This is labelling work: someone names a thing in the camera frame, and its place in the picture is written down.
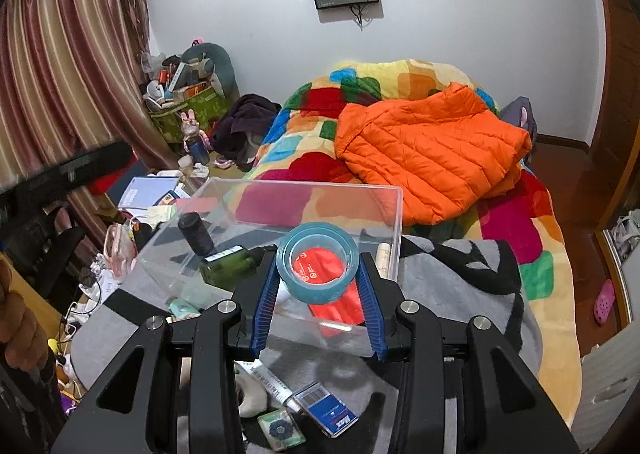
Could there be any grey and black blanket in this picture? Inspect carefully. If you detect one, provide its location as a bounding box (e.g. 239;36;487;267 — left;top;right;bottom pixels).
70;234;543;454

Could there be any person's left forearm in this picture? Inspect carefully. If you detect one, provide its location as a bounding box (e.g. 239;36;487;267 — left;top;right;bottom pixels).
0;364;68;454

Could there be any black monitor cable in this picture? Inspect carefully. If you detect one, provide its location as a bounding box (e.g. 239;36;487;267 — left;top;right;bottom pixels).
350;4;377;30

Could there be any white printed tube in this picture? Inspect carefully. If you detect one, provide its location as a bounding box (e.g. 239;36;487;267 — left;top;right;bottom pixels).
235;360;306;415

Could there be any bunny figure toy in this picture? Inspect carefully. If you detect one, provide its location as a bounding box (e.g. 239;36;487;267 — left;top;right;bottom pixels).
180;110;211;159

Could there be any white sneaker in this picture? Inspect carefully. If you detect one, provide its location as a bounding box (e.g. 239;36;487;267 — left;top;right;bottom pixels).
612;209;640;259

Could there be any red box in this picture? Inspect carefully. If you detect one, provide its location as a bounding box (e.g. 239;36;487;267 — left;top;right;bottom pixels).
87;159;141;197

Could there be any dark green bottle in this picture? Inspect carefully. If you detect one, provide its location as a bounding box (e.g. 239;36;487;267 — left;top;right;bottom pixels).
200;245;278;287

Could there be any clear pink bag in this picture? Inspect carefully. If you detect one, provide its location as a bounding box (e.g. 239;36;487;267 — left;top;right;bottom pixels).
102;223;138;279

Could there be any colourful patchwork blanket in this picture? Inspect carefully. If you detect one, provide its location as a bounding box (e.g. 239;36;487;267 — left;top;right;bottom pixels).
247;58;583;415

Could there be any striped pink curtain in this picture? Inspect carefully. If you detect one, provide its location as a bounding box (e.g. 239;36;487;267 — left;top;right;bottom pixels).
0;0;153;245

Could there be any orange down jacket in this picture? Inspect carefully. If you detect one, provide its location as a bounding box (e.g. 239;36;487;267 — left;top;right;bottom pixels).
334;82;533;227

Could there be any green storage box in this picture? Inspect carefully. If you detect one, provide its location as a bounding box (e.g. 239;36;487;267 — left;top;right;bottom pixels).
145;84;228;145

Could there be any person's left hand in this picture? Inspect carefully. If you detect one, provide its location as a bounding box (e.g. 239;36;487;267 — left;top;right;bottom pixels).
0;261;51;377

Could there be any brown wooden door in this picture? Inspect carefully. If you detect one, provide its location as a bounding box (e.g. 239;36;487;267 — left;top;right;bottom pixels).
570;0;640;235

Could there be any green square compact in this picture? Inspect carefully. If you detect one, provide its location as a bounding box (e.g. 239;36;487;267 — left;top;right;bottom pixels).
257;409;307;450

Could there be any beige paper roll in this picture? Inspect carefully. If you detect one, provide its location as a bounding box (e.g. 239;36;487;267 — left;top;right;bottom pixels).
375;243;396;279

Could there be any white rounded object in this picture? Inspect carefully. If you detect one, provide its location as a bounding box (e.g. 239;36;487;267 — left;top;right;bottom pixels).
235;374;271;417

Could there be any red packet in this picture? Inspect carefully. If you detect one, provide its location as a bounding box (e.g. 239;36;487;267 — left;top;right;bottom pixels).
290;244;371;341

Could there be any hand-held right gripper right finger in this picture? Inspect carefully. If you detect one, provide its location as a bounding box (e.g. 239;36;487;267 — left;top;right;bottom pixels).
357;251;581;454

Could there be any pink clog slipper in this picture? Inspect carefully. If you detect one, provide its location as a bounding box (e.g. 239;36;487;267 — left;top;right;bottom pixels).
593;279;617;325

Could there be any clear plastic box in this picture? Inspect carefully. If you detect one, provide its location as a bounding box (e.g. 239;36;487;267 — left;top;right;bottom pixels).
135;178;405;360

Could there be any dark clothes pile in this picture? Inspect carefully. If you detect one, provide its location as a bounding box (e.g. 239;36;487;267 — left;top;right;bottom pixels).
209;94;283;172

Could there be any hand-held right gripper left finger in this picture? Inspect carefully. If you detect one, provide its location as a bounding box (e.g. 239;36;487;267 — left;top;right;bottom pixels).
50;244;283;454

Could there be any blue card box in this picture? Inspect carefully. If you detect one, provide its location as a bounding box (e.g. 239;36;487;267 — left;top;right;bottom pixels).
292;381;360;439

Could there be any black cylindrical bottle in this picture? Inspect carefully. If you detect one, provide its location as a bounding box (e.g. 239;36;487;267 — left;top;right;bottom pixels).
177;212;217;257

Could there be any white cabinet panel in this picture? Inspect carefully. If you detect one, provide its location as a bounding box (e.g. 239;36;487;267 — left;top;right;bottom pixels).
570;324;636;450

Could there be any blue and white notebook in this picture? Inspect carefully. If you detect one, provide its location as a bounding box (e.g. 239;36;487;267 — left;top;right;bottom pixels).
118;176;181;209

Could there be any blue tape roll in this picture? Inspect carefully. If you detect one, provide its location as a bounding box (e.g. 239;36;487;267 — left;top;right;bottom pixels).
276;222;360;305

